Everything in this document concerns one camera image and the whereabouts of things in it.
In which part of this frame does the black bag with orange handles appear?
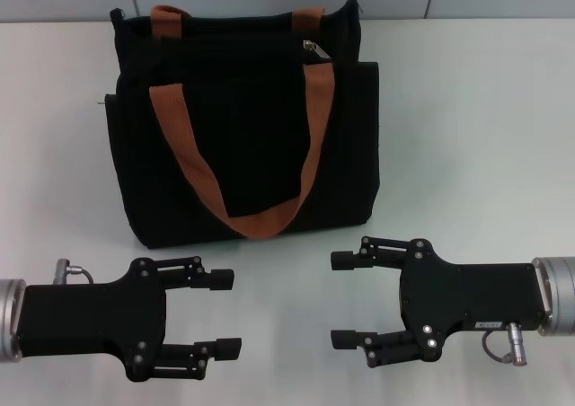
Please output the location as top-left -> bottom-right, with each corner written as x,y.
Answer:
103,0 -> 383,250

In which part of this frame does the silver zipper pull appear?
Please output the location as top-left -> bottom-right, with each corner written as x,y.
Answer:
303,40 -> 332,63

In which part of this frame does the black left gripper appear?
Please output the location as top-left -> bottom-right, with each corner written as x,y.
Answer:
15,256 -> 243,383

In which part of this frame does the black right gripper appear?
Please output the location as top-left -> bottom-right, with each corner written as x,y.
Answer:
330,236 -> 550,370

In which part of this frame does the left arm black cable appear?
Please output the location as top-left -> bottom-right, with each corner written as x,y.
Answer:
52,258 -> 96,287

